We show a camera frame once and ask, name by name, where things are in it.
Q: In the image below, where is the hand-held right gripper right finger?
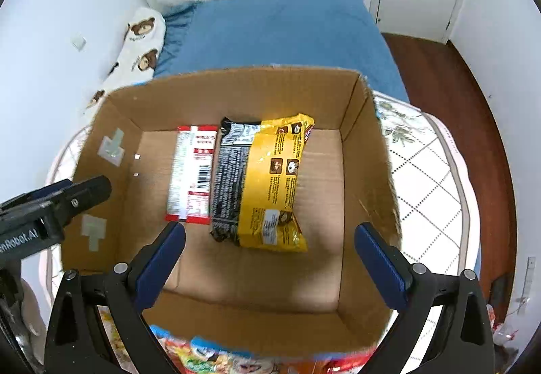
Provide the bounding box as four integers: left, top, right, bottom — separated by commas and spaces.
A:
354, 223, 495, 374

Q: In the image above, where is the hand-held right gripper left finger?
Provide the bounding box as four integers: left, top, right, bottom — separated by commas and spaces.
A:
44, 222, 187, 374

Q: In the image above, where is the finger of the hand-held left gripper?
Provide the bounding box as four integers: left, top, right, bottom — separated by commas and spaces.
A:
0, 174, 113, 240

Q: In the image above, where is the printed cardboard box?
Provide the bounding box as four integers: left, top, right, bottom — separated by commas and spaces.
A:
61, 66, 403, 358

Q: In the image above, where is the red white snack packet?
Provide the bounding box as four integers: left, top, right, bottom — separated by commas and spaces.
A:
164, 124, 219, 227

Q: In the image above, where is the pile of colourful snack packets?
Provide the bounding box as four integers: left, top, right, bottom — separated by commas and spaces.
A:
99, 306, 378, 374

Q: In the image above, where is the black snack packet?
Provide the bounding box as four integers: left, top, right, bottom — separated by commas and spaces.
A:
209, 116, 265, 246

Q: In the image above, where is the floral quilted mattress cover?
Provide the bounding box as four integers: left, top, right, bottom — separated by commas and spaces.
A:
44, 91, 483, 374

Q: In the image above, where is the yellow snack packet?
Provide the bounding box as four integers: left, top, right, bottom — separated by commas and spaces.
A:
237, 113, 317, 253

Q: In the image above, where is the bear print pillow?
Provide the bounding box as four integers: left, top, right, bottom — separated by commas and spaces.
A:
82, 7, 166, 113

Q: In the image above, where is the blue bed sheet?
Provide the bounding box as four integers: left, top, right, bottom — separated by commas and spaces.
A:
152, 0, 410, 104

